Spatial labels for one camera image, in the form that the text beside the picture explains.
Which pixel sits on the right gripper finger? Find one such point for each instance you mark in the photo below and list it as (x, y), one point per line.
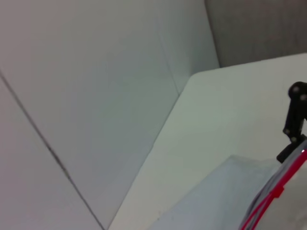
(296, 112)

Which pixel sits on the red zipper slider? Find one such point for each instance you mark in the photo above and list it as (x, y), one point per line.
(278, 192)

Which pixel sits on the clear document bag red zip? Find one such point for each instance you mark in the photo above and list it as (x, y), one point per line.
(216, 203)

